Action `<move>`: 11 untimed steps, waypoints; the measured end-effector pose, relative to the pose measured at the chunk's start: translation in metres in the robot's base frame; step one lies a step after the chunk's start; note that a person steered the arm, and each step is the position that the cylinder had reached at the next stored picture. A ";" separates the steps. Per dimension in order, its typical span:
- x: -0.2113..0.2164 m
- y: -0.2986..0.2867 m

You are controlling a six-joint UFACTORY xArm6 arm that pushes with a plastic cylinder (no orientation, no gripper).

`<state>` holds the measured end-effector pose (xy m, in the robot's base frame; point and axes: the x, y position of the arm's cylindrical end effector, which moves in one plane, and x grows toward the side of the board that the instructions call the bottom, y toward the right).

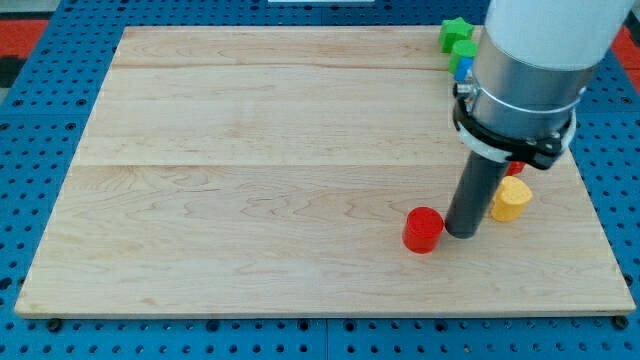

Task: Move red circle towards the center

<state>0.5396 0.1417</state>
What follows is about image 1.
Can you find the red cylinder block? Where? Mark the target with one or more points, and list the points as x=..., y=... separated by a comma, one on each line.
x=422, y=230

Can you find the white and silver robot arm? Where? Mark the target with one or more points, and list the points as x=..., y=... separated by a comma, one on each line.
x=535, y=57

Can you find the light wooden board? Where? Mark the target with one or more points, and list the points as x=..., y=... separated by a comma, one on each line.
x=267, y=172

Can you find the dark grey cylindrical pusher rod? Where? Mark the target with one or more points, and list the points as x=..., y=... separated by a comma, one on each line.
x=475, y=190

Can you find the blue block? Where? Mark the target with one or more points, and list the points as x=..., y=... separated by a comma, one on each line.
x=463, y=67

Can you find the green cylinder block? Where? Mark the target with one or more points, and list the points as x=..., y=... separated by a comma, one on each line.
x=461, y=49

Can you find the yellow heart block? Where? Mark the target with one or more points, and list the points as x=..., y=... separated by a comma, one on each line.
x=511, y=199

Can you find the small red block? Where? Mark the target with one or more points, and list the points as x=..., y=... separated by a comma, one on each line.
x=515, y=168

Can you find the green star block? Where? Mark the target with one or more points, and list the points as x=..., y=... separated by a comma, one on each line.
x=453, y=30

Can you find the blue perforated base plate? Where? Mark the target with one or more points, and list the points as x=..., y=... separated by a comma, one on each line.
x=71, y=44

